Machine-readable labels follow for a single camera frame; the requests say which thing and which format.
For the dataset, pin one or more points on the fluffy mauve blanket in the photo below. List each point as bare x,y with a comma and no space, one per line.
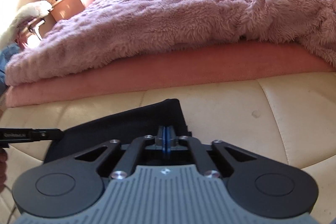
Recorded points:
113,29

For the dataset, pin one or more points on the blue denim garment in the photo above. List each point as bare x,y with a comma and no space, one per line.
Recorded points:
5,56

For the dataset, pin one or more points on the person's left hand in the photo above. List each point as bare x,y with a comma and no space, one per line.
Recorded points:
3,168

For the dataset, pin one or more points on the black pants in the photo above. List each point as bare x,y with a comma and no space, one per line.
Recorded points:
124,126

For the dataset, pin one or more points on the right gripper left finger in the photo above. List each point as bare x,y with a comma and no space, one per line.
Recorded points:
74,183

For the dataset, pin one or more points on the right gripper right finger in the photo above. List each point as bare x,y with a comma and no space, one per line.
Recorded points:
259,185

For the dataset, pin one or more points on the cream leather mattress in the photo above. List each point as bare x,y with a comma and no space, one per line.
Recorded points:
290,119

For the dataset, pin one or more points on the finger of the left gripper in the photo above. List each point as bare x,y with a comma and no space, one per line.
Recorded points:
28,135

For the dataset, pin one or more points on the pink bed sheet layer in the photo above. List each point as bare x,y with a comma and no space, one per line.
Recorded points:
247,60

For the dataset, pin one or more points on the white fluffy cloth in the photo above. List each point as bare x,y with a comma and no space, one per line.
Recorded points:
28,12

